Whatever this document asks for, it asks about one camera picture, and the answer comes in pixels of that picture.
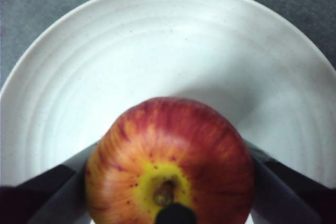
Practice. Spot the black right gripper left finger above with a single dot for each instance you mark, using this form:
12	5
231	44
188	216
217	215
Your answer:
39	197

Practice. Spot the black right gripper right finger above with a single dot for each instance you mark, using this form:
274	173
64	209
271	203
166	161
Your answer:
294	197

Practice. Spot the red yellow apple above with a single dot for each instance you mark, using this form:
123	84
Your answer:
170	142

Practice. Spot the cream pale yellow plate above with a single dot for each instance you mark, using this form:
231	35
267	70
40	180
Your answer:
157	51

